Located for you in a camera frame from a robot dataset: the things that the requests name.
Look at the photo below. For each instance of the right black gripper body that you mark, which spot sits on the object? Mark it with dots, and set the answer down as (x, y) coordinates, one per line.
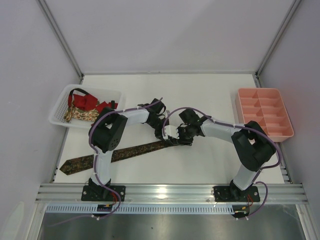
(185, 132)

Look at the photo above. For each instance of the red tie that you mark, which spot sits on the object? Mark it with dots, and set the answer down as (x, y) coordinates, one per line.
(88, 102)

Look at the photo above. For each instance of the white slotted cable duct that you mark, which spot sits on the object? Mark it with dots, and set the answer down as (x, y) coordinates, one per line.
(142, 209)

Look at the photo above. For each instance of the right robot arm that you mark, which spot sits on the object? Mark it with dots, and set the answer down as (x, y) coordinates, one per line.
(251, 144)

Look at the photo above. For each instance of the dark brown patterned tie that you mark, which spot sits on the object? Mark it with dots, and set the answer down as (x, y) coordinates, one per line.
(80, 164)

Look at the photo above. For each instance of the aluminium mounting rail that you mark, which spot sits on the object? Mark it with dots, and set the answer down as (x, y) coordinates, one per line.
(277, 194)

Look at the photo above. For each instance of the left aluminium frame post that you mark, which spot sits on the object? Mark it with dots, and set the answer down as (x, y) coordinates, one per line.
(48, 15)

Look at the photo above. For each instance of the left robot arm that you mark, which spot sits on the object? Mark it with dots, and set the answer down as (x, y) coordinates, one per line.
(105, 135)

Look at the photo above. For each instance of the beige floral tie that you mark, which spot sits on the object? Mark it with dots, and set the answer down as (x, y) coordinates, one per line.
(78, 114)

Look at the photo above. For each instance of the aluminium frame post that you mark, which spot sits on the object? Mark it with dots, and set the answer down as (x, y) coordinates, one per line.
(278, 36)
(48, 15)

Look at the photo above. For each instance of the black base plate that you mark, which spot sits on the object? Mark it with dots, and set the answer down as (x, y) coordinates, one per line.
(222, 193)
(117, 191)

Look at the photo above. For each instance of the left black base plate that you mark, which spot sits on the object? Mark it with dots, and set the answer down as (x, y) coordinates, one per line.
(117, 191)

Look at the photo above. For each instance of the right aluminium frame post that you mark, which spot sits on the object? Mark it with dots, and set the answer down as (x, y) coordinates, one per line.
(278, 36)

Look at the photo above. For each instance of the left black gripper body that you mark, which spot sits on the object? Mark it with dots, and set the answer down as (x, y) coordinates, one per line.
(159, 135)

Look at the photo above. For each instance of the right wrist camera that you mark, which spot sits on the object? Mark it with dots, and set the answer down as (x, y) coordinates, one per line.
(171, 131)

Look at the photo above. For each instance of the pink divided organizer tray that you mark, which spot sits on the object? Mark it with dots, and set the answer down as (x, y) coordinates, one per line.
(266, 107)

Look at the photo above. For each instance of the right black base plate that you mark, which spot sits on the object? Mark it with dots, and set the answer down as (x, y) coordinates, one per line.
(222, 193)

